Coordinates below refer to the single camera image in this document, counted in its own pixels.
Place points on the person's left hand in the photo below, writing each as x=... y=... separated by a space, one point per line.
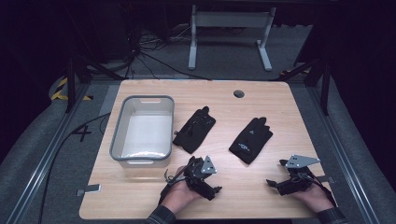
x=180 y=196

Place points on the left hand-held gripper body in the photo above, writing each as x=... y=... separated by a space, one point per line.
x=199 y=182

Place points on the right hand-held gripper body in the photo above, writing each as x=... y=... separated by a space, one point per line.
x=295 y=183

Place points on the person's right hand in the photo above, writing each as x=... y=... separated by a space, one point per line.
x=314 y=197

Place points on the black metal stand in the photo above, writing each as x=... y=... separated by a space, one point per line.
x=71 y=87
x=325 y=90

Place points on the grey round table grommet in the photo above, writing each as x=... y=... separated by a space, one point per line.
x=238 y=94

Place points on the white plastic bin grey rim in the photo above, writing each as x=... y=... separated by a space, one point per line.
x=146 y=133

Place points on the black glove white print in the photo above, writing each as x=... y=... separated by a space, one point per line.
x=250 y=140

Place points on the white metal table frame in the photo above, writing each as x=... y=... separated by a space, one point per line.
x=230 y=19

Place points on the black yellow hazard tape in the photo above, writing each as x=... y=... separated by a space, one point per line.
x=59 y=90

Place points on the grey tape strip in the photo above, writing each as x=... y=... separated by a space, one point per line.
x=93 y=188
x=328 y=179

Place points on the aluminium floor rail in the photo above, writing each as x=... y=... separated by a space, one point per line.
x=341 y=155
x=46 y=155

